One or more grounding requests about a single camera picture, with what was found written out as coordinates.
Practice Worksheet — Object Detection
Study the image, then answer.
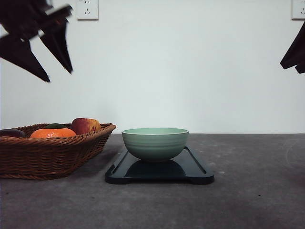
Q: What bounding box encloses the white wall socket right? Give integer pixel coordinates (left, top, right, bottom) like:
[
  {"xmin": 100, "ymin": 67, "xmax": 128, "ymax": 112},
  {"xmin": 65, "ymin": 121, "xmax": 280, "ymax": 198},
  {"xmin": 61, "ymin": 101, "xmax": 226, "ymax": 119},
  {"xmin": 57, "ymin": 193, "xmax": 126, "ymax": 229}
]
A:
[{"xmin": 290, "ymin": 0, "xmax": 305, "ymax": 21}]

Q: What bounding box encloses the red yellow apple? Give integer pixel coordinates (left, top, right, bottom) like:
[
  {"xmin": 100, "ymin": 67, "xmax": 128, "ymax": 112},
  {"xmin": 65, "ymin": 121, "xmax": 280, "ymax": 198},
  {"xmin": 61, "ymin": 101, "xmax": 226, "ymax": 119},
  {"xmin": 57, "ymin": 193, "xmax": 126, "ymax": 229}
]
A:
[{"xmin": 72, "ymin": 118, "xmax": 101, "ymax": 134}]

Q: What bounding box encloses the dark purple fruit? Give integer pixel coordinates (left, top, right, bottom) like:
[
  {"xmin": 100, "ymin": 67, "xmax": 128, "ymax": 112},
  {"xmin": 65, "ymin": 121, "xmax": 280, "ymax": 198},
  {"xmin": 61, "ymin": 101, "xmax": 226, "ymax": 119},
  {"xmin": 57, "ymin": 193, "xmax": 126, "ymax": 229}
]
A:
[{"xmin": 0, "ymin": 129, "xmax": 25, "ymax": 138}]

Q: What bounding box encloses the dark rectangular tray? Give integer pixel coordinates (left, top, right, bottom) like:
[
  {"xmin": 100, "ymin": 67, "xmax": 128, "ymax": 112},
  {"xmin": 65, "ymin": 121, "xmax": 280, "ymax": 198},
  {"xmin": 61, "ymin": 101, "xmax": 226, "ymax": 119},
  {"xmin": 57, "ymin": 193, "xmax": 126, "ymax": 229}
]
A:
[{"xmin": 105, "ymin": 147, "xmax": 214, "ymax": 185}]

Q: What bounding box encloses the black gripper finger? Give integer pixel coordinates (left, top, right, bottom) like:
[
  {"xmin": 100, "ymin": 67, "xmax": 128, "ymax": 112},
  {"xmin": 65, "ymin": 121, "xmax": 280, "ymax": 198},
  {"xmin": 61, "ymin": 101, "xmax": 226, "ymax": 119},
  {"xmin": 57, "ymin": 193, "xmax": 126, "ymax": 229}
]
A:
[{"xmin": 280, "ymin": 21, "xmax": 305, "ymax": 74}]

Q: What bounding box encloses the dark green fruit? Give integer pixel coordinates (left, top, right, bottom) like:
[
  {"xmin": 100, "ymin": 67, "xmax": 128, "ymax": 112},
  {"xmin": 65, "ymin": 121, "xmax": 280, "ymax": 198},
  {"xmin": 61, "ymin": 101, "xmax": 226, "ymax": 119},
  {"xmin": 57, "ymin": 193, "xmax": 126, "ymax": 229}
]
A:
[{"xmin": 46, "ymin": 123, "xmax": 65, "ymax": 128}]

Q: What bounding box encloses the white wall socket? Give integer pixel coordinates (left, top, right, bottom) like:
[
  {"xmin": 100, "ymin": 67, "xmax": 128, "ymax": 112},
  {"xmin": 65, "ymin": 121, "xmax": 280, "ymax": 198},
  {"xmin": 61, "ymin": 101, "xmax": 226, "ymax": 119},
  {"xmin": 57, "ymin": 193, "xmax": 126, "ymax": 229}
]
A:
[
  {"xmin": 76, "ymin": 0, "xmax": 99, "ymax": 21},
  {"xmin": 290, "ymin": 0, "xmax": 305, "ymax": 21}
]

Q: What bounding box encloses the brown wicker basket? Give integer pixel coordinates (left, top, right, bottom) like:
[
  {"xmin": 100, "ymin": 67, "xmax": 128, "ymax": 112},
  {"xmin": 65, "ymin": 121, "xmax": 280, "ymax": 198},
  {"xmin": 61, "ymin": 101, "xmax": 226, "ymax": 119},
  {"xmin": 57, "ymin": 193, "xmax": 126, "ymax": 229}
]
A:
[{"xmin": 0, "ymin": 122, "xmax": 116, "ymax": 180}]

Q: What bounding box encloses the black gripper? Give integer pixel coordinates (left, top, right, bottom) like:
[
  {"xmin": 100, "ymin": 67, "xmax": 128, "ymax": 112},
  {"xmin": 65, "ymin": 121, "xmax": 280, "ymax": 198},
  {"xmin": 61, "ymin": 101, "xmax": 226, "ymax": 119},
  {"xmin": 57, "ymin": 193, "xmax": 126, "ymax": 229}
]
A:
[{"xmin": 0, "ymin": 0, "xmax": 73, "ymax": 82}]

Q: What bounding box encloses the orange tangerine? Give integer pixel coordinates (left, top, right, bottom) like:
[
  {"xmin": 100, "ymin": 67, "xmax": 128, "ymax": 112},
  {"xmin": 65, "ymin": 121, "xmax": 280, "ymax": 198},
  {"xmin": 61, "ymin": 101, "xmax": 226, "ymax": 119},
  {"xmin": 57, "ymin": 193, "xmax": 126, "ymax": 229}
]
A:
[{"xmin": 30, "ymin": 128, "xmax": 77, "ymax": 139}]

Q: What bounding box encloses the white wall socket left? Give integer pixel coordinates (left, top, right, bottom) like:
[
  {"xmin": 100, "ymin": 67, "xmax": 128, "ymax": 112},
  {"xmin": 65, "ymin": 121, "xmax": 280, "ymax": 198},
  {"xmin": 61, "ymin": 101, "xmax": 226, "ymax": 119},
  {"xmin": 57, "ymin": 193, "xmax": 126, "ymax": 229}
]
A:
[{"xmin": 76, "ymin": 0, "xmax": 99, "ymax": 21}]

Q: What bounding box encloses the green ceramic bowl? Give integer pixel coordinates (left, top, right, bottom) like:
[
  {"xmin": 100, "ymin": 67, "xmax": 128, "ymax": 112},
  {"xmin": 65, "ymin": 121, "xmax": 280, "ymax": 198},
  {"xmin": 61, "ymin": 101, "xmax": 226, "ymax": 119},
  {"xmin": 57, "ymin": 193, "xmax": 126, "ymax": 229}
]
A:
[{"xmin": 122, "ymin": 127, "xmax": 189, "ymax": 161}]

